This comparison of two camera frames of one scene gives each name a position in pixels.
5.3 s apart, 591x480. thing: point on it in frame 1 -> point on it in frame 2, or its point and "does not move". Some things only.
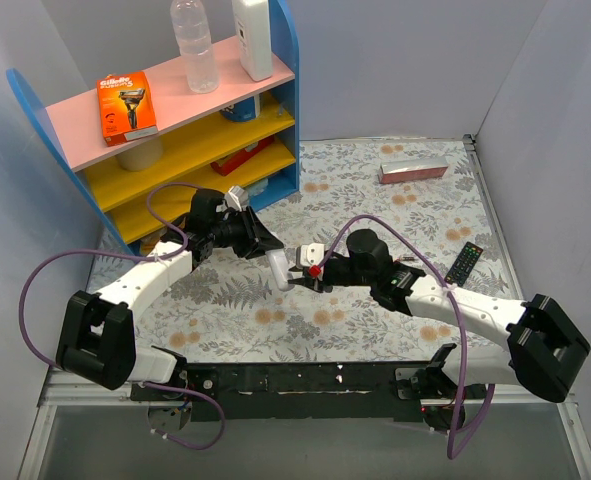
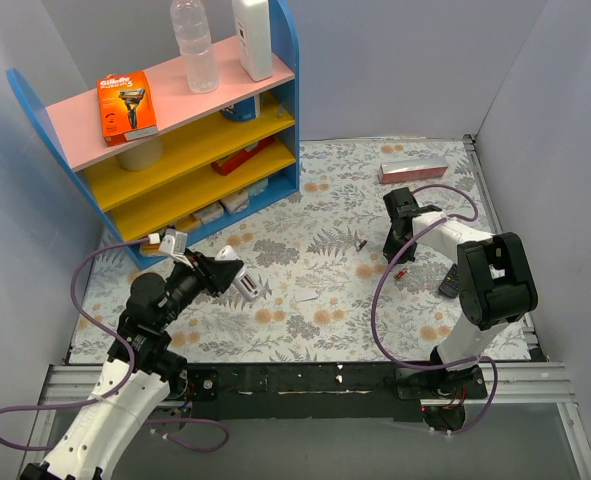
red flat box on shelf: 224,164 does not move
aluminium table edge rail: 494,216 does not move
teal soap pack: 257,188 does not move
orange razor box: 126,107 does not move
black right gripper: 322,275 -> 397,232
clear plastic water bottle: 195,43 does not move
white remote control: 278,264 -> 246,282
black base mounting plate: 269,392 does not move
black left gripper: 250,233 -> 207,275
